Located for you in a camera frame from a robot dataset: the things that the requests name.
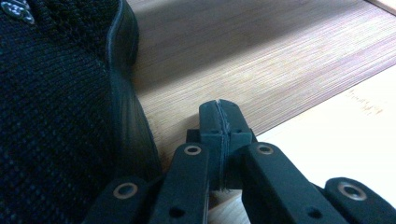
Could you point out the wooden shoe rack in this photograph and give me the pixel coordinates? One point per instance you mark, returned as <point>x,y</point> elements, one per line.
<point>249,62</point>

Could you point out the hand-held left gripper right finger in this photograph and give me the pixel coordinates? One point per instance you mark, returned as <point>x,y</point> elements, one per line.
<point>238,124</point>

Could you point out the black knit shoe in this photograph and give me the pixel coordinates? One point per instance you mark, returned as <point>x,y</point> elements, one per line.
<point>62,102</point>

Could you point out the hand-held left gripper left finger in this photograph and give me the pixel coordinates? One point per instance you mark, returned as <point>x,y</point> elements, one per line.
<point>211,124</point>

